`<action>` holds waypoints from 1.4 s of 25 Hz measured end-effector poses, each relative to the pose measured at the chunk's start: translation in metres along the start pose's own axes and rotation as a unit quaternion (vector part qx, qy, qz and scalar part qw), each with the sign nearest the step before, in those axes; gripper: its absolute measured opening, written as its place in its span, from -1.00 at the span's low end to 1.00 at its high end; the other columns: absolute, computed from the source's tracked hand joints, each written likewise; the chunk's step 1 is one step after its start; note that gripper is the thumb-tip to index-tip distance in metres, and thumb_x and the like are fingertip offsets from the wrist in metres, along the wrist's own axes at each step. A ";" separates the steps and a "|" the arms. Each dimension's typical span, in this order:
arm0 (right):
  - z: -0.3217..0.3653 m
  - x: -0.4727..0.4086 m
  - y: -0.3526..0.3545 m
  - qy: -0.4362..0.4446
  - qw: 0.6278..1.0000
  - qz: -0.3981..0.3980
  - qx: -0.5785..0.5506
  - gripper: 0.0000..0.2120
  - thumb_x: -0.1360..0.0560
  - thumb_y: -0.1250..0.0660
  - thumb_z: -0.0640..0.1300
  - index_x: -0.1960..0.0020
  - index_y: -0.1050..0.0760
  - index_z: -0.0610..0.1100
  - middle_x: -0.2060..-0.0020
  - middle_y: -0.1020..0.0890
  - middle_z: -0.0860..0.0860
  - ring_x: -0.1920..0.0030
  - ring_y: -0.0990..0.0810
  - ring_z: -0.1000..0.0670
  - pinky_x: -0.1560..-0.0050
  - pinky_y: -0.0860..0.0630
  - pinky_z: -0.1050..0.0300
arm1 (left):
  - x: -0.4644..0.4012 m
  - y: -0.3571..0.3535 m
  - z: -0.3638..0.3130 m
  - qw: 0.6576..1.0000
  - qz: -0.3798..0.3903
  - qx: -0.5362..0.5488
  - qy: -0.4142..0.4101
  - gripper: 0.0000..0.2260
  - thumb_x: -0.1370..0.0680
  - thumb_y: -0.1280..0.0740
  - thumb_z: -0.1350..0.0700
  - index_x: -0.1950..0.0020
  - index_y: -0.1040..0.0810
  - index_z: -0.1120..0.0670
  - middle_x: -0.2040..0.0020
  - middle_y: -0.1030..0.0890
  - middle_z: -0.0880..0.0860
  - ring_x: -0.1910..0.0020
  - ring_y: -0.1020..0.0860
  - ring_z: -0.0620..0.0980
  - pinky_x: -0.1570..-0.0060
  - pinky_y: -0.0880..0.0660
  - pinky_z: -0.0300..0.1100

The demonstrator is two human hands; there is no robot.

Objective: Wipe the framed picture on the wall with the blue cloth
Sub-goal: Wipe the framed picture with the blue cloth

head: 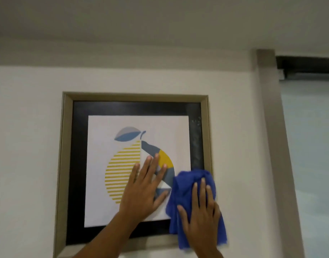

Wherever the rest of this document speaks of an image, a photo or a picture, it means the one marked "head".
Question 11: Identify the person's left hand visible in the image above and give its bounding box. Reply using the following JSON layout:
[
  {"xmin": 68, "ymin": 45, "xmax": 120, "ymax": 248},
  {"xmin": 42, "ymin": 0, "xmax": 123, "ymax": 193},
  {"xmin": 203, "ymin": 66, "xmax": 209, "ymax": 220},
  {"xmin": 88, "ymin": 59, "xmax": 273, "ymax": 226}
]
[{"xmin": 118, "ymin": 154, "xmax": 171, "ymax": 226}]

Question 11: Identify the person's right hand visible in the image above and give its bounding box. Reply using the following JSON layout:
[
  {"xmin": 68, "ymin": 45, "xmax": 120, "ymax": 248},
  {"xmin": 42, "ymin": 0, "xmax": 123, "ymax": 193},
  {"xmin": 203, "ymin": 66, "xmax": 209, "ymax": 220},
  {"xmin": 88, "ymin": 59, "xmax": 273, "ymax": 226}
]
[{"xmin": 177, "ymin": 178, "xmax": 221, "ymax": 250}]

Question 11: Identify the blue microfiber cloth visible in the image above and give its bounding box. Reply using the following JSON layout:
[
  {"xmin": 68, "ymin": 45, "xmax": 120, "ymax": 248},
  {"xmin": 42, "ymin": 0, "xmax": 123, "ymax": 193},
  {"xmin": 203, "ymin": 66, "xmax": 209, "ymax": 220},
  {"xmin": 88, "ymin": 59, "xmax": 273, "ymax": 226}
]
[{"xmin": 165, "ymin": 170, "xmax": 228, "ymax": 250}]

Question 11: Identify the framed fruit art print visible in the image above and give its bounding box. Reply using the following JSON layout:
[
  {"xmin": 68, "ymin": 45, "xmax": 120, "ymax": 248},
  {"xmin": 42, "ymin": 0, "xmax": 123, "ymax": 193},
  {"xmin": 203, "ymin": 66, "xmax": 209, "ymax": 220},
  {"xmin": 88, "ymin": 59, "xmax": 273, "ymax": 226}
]
[{"xmin": 54, "ymin": 91, "xmax": 214, "ymax": 258}]

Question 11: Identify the person's right forearm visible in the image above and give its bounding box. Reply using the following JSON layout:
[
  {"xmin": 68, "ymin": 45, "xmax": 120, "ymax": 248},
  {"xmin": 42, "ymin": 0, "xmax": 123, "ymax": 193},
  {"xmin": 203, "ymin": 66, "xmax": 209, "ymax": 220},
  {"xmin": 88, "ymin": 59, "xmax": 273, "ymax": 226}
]
[{"xmin": 192, "ymin": 248, "xmax": 225, "ymax": 258}]

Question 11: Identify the person's left forearm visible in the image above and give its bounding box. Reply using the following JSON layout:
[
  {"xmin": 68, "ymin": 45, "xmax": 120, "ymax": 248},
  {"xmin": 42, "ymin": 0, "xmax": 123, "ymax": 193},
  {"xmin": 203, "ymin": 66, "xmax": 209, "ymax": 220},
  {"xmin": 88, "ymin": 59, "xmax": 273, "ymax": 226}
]
[{"xmin": 74, "ymin": 212, "xmax": 140, "ymax": 258}]

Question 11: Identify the pale blue roller blind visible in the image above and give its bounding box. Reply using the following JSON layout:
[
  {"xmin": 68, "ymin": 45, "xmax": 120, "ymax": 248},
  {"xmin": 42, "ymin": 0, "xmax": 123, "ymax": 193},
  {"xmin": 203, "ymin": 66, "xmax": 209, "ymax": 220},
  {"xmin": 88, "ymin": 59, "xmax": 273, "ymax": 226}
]
[{"xmin": 280, "ymin": 78, "xmax": 329, "ymax": 258}]

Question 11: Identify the grey window frame post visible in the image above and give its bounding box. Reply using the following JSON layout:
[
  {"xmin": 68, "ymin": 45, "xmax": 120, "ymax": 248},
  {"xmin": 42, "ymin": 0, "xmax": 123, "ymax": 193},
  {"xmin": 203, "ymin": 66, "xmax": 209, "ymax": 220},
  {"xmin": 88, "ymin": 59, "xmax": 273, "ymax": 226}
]
[{"xmin": 257, "ymin": 49, "xmax": 305, "ymax": 258}]

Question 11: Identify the black roller blind rail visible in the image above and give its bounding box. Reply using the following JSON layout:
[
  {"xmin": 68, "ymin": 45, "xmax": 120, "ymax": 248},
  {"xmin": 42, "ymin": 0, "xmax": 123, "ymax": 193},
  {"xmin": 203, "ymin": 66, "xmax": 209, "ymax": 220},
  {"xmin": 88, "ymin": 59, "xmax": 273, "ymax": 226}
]
[{"xmin": 276, "ymin": 56, "xmax": 329, "ymax": 80}]

